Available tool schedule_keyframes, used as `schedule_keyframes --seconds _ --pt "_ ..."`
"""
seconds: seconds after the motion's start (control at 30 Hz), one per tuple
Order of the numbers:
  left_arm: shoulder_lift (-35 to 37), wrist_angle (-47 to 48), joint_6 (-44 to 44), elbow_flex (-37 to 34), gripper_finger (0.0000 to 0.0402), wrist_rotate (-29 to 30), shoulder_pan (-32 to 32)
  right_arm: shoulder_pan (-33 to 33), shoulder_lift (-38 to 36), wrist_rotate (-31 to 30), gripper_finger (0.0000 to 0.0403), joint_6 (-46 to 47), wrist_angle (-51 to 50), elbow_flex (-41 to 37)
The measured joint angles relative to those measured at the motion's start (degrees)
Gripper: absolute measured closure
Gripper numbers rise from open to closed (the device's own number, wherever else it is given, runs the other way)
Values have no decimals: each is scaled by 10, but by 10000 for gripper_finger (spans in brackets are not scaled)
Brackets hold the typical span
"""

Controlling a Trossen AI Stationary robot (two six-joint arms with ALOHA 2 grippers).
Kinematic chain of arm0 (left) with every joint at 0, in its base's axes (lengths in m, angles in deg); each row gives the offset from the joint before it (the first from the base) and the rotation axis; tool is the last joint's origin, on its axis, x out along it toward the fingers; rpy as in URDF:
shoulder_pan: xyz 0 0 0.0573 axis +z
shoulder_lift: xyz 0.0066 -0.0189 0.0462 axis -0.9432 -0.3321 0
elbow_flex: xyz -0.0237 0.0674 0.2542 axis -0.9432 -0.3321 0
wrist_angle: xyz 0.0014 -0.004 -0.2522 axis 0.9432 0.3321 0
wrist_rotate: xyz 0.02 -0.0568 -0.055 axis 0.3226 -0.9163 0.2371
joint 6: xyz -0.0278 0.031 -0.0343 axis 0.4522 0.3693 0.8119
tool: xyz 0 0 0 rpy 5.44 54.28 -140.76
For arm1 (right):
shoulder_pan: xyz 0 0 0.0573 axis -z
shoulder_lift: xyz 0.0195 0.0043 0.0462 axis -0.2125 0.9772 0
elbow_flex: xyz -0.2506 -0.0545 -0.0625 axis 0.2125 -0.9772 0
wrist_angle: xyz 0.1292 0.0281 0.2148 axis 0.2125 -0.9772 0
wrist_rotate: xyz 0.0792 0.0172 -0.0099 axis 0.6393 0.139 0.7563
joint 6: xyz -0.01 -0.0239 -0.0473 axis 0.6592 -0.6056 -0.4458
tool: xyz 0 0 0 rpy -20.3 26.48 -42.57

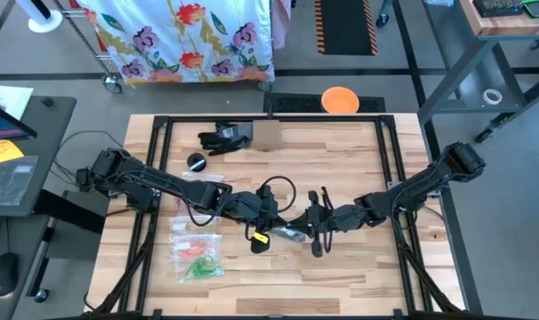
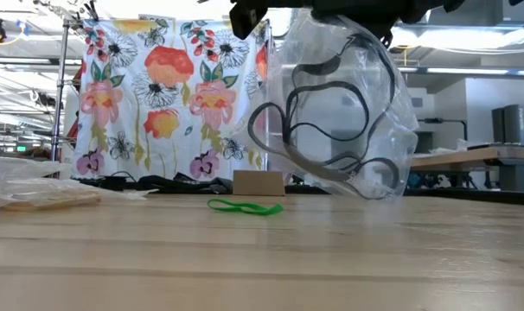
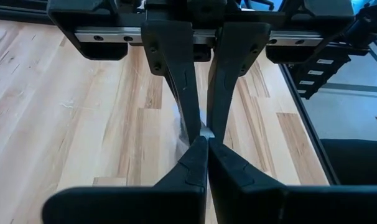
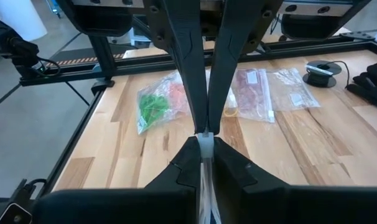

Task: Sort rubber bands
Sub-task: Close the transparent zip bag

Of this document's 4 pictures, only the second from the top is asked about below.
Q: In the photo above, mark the wide black rubber band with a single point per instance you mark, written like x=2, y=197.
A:
x=391, y=86
x=251, y=129
x=368, y=112

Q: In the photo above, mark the grey cylinder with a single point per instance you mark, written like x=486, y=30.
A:
x=515, y=125
x=498, y=125

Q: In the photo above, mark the ceiling light strip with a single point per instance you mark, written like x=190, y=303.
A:
x=408, y=69
x=465, y=71

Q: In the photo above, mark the black work gloves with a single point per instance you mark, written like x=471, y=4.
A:
x=180, y=183

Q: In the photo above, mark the brown cardboard box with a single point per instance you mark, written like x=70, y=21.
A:
x=257, y=181

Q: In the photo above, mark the black metal stand frame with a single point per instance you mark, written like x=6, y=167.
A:
x=448, y=121

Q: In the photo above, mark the green rubber band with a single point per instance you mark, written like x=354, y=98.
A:
x=244, y=208

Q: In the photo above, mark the floral print curtain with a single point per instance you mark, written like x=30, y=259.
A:
x=158, y=86

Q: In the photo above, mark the wooden top workbench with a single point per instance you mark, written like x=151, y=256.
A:
x=461, y=160

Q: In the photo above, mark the green sign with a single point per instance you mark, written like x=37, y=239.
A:
x=21, y=148

